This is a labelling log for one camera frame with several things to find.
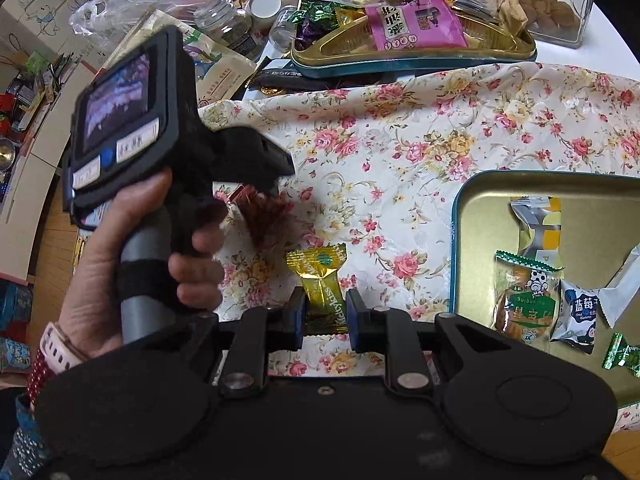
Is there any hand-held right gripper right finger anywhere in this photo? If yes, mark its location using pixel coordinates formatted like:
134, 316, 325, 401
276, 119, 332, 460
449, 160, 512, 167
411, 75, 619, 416
346, 287, 511, 396

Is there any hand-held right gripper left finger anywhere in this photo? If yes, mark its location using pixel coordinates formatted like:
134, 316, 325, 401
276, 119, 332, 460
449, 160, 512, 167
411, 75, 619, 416
215, 287, 308, 396

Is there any gold yellow candy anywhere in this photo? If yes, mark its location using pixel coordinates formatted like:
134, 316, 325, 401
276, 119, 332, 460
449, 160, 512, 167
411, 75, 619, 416
285, 244, 351, 336

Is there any red foil candy packet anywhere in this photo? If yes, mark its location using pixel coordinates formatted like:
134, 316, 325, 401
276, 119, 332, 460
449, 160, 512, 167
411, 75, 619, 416
227, 183, 261, 211
245, 192, 296, 251

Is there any teal metal tin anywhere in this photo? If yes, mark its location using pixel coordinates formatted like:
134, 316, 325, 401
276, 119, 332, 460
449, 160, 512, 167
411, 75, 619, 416
448, 170, 640, 376

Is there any green white pastry packet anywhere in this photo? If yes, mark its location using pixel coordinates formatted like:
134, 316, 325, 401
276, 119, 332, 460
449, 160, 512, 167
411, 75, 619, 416
494, 250, 566, 351

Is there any yellow grey snack packet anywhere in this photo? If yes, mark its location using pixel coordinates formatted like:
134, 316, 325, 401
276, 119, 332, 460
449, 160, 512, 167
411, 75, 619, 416
510, 195, 563, 263

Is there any white blue snack packet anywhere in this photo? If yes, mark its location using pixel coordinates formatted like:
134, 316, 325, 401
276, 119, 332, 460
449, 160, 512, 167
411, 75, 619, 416
550, 280, 601, 356

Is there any plain white snack packet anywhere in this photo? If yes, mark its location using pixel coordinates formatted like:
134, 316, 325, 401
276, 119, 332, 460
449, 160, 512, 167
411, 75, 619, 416
597, 245, 640, 330

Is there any green twist candy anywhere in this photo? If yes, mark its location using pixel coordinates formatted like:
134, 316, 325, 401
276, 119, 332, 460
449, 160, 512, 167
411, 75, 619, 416
602, 332, 640, 378

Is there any person's left forearm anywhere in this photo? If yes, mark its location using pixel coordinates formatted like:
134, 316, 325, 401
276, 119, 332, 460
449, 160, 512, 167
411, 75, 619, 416
0, 322, 96, 480

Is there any person's left hand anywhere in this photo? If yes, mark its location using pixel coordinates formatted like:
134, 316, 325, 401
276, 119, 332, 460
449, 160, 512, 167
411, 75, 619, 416
52, 170, 228, 361

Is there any kraft paper pouch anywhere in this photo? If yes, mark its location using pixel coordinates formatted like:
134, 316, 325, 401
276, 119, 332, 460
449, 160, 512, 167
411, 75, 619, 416
102, 7, 258, 106

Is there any small glass jar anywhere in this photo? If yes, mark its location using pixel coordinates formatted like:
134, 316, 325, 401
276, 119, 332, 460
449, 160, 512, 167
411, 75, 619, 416
192, 0, 253, 56

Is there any clear plastic bag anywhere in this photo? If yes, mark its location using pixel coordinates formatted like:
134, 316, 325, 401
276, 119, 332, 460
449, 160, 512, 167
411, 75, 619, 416
67, 0, 211, 56

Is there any white round lid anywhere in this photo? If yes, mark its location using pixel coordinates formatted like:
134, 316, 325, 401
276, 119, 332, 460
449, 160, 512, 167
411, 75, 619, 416
247, 0, 283, 21

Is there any teal tin with gold tray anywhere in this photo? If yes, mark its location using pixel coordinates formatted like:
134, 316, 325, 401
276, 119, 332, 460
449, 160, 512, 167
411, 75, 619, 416
289, 0, 538, 79

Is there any pile of green foil candies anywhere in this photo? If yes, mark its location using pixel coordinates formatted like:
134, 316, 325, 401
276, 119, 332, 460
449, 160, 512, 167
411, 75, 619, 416
299, 0, 343, 36

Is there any floral tablecloth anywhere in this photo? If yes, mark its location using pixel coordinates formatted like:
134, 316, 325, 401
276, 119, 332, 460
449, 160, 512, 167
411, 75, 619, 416
197, 62, 640, 376

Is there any pink white wristwatch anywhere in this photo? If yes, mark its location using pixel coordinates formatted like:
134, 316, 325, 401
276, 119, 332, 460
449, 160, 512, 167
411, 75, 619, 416
40, 322, 91, 376

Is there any pink snack packet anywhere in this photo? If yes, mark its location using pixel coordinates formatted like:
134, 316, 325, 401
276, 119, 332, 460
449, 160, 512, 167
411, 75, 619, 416
362, 0, 468, 52

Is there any beige snack packet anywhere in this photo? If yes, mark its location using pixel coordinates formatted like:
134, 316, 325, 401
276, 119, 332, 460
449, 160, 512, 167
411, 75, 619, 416
492, 0, 528, 36

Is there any square glass cookie jar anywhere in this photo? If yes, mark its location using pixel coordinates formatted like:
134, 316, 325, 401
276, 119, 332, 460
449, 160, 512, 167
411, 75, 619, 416
515, 0, 601, 48

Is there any red bead bracelet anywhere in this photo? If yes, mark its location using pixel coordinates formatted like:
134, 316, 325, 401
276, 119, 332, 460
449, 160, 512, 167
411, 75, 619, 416
25, 355, 56, 406

